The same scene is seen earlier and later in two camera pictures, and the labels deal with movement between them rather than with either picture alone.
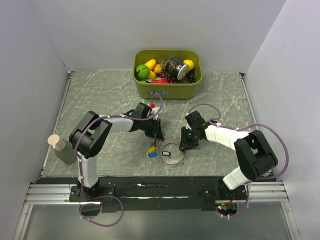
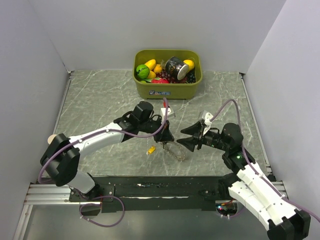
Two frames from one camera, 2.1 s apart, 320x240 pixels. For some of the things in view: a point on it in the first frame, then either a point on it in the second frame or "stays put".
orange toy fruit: (158, 68) stays put
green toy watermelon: (142, 71) stays put
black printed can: (175, 67) stays put
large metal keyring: (169, 164) -> (175, 150)
